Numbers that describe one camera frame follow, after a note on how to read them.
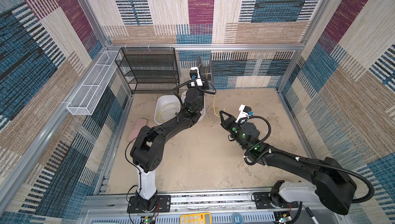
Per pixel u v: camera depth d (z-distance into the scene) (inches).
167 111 42.5
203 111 40.0
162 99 42.7
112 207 30.1
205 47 37.1
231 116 27.9
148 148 19.8
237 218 27.6
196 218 27.0
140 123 40.5
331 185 16.1
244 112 27.1
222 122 27.1
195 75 25.5
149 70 42.9
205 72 31.3
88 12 30.5
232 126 26.7
